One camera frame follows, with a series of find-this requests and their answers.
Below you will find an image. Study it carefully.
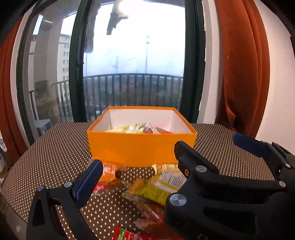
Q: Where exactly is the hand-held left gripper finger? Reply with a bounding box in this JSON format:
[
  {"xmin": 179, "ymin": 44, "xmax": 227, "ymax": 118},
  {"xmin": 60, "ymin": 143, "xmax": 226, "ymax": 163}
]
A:
[{"xmin": 26, "ymin": 159, "xmax": 104, "ymax": 240}]

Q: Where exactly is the dark balcony railing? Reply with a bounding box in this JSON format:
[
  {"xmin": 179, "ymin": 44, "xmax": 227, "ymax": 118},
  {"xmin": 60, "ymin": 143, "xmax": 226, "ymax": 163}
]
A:
[{"xmin": 29, "ymin": 73, "xmax": 184, "ymax": 123}]

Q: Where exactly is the dark green window frame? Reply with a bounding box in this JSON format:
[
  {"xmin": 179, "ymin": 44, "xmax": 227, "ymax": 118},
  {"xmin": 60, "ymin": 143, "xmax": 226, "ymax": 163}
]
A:
[{"xmin": 16, "ymin": 0, "xmax": 207, "ymax": 144}]

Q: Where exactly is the grey apartment building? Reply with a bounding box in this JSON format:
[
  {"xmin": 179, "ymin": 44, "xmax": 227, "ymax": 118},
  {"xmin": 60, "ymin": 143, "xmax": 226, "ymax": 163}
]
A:
[{"xmin": 29, "ymin": 34, "xmax": 71, "ymax": 84}]

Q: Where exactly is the red green snack packet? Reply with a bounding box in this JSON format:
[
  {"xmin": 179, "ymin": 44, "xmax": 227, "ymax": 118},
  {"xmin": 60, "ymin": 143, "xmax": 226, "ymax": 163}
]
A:
[{"xmin": 112, "ymin": 226, "xmax": 150, "ymax": 240}]

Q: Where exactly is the yellow-green snack packet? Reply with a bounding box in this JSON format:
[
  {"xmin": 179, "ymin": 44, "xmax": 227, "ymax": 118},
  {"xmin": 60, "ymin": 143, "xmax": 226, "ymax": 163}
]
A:
[{"xmin": 140, "ymin": 179, "xmax": 185, "ymax": 206}]

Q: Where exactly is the white patterned cloth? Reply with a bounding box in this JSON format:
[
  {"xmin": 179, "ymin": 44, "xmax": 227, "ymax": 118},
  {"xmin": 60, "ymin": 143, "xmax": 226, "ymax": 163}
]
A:
[{"xmin": 0, "ymin": 133, "xmax": 8, "ymax": 153}]

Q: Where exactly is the hanging dark garment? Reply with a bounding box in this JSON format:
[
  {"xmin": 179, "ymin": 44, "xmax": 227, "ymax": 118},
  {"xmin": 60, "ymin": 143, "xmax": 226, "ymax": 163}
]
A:
[{"xmin": 106, "ymin": 0, "xmax": 129, "ymax": 36}]

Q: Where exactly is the pale yellow snack packet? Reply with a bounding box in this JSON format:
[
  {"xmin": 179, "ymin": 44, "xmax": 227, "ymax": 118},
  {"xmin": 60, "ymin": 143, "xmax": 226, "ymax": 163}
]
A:
[{"xmin": 105, "ymin": 124, "xmax": 144, "ymax": 134}]

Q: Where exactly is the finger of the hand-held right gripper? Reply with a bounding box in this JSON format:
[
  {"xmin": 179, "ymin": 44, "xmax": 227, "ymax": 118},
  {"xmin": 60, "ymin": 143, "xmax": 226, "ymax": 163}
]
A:
[
  {"xmin": 233, "ymin": 132, "xmax": 295, "ymax": 192},
  {"xmin": 163, "ymin": 140, "xmax": 288, "ymax": 234}
]

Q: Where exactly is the clear red snack packet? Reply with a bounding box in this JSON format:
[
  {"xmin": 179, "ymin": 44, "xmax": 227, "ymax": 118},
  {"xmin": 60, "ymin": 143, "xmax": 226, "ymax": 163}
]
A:
[{"xmin": 135, "ymin": 201, "xmax": 177, "ymax": 234}]

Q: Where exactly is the brown polka dot tablecloth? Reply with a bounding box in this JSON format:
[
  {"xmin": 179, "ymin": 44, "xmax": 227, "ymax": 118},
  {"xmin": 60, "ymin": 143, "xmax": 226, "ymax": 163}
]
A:
[{"xmin": 0, "ymin": 122, "xmax": 277, "ymax": 240}]

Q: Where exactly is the grey plastic stool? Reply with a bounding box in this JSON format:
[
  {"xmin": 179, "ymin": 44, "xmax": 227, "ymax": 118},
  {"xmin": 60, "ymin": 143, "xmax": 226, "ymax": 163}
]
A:
[{"xmin": 34, "ymin": 119, "xmax": 53, "ymax": 137}]

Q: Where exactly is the rust orange curtain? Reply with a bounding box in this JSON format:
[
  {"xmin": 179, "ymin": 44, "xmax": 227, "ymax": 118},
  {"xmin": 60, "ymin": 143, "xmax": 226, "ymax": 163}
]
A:
[
  {"xmin": 214, "ymin": 0, "xmax": 271, "ymax": 138},
  {"xmin": 0, "ymin": 22, "xmax": 31, "ymax": 163}
]

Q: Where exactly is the orange cardboard box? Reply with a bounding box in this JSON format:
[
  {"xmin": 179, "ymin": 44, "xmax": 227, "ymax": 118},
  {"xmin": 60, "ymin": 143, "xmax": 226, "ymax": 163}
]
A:
[{"xmin": 87, "ymin": 106, "xmax": 197, "ymax": 167}]

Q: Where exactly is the small clear orange snack packet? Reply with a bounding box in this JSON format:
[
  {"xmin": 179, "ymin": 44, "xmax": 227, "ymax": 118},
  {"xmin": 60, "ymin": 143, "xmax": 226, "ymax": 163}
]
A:
[{"xmin": 122, "ymin": 179, "xmax": 145, "ymax": 199}]

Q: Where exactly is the street lamp post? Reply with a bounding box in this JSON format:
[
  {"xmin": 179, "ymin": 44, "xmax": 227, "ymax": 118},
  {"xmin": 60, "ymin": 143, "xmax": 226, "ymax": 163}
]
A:
[{"xmin": 145, "ymin": 35, "xmax": 150, "ymax": 74}]

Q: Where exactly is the silver snack wrapper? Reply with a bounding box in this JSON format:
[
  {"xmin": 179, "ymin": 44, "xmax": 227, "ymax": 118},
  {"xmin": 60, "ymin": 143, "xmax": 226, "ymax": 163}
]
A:
[{"xmin": 138, "ymin": 122, "xmax": 160, "ymax": 134}]

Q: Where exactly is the hanging grey towel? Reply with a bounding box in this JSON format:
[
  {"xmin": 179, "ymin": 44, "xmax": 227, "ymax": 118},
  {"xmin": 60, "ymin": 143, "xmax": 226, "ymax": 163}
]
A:
[{"xmin": 84, "ymin": 2, "xmax": 99, "ymax": 54}]

